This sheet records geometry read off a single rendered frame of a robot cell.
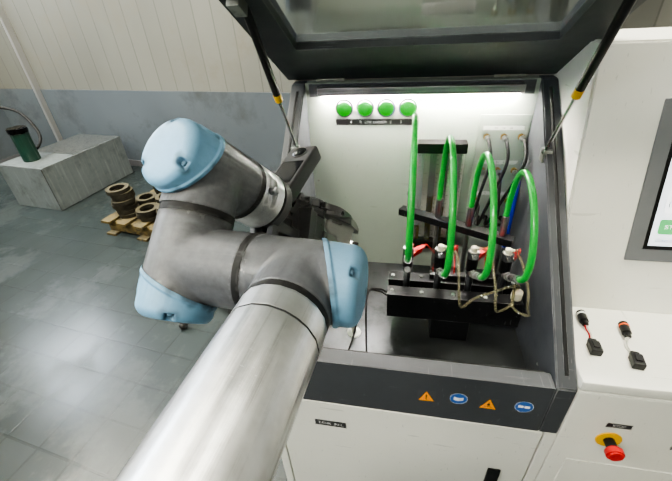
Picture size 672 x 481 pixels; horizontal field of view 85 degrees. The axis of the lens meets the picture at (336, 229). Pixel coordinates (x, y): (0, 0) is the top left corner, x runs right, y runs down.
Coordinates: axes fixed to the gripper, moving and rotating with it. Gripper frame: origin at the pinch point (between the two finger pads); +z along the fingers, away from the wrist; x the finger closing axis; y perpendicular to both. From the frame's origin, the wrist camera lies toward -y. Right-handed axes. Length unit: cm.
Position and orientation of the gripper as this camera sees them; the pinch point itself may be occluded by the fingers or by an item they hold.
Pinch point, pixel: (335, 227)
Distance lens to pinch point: 65.4
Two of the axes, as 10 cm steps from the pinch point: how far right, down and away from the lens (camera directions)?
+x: 8.9, -0.3, -4.6
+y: -1.0, 9.6, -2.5
